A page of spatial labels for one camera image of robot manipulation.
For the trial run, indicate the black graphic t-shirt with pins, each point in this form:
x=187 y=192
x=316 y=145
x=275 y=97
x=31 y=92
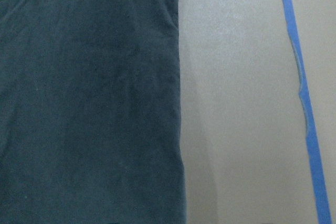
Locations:
x=91 y=112

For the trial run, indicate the blue tape strip lengthwise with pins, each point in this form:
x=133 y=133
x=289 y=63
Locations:
x=312 y=142

